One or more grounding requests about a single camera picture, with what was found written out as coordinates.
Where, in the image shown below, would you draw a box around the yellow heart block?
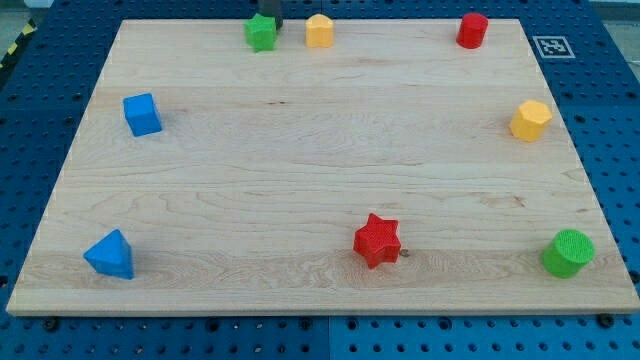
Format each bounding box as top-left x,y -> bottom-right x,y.
305,14 -> 334,48

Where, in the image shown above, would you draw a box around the wooden board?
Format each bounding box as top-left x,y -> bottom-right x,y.
7,19 -> 639,317

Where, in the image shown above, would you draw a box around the red star block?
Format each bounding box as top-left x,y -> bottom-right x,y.
353,213 -> 401,269

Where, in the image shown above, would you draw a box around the green star block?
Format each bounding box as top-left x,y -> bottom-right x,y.
243,13 -> 277,52

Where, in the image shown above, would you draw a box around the black robot end effector rod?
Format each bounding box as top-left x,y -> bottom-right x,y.
258,0 -> 284,30

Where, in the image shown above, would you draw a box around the blue cube block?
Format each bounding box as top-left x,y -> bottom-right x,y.
123,93 -> 162,137

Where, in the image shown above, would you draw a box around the red cylinder block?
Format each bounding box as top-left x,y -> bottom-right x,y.
456,12 -> 489,49

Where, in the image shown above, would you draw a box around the yellow hexagon block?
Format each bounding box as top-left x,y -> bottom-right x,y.
509,100 -> 553,142

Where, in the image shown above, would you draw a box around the blue triangle block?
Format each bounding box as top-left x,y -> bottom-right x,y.
83,229 -> 134,280

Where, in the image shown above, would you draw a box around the green cylinder block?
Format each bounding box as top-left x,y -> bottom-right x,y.
541,229 -> 595,279

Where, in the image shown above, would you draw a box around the white fiducial marker tag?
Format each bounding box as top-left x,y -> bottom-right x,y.
533,35 -> 575,59

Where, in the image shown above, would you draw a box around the yellow black hazard tape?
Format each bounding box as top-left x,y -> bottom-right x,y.
1,18 -> 37,70

